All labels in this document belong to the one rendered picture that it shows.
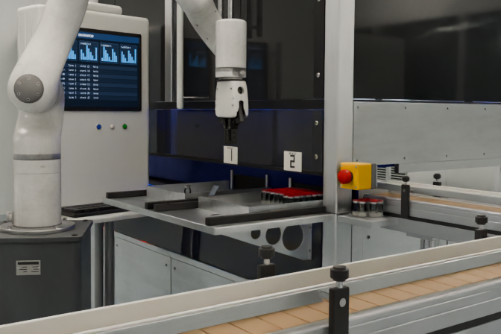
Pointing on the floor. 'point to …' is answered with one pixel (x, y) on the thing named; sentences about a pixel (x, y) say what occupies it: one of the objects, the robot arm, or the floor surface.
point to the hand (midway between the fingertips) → (230, 136)
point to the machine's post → (338, 106)
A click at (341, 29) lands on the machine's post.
